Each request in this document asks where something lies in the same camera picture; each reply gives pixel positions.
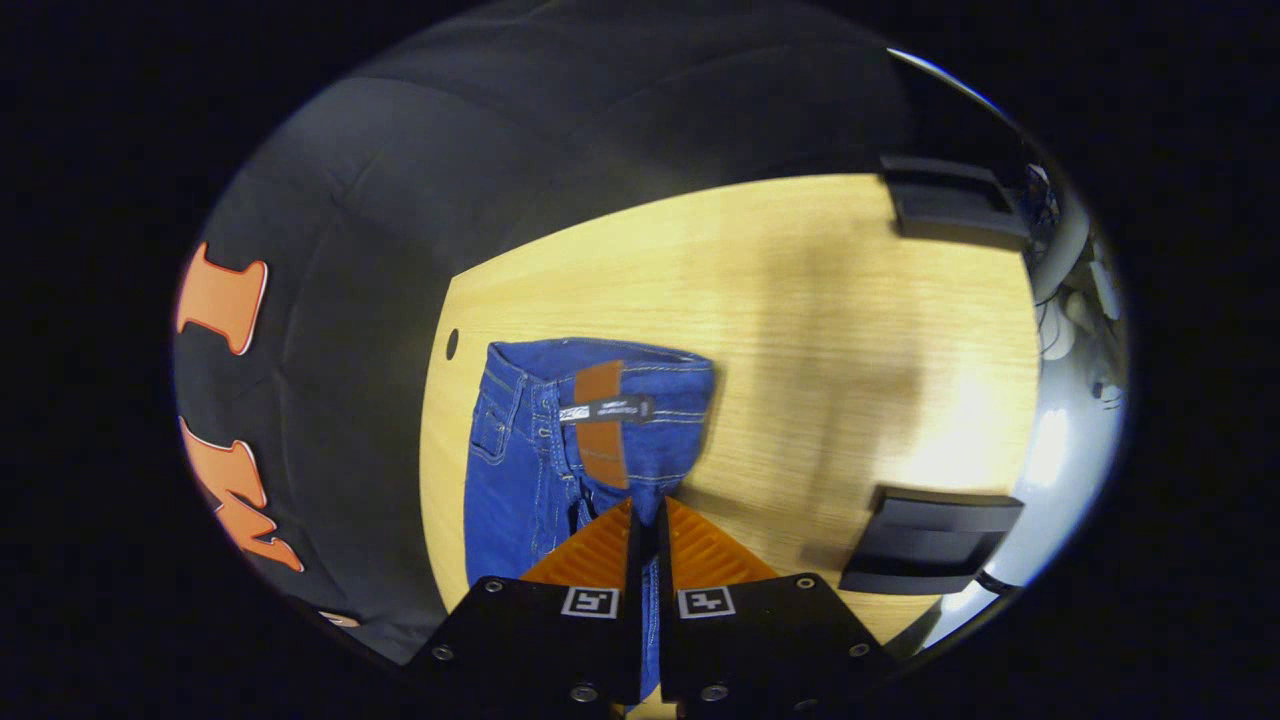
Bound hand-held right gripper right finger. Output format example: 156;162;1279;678
654;496;898;717

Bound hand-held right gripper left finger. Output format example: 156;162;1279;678
403;496;644;714

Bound blue denim jeans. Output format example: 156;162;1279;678
462;337;717;706

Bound black plastic holder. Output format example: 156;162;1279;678
838;485;1027;598
878;153;1033;253

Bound black backdrop cloth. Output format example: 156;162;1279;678
170;0;1031;666

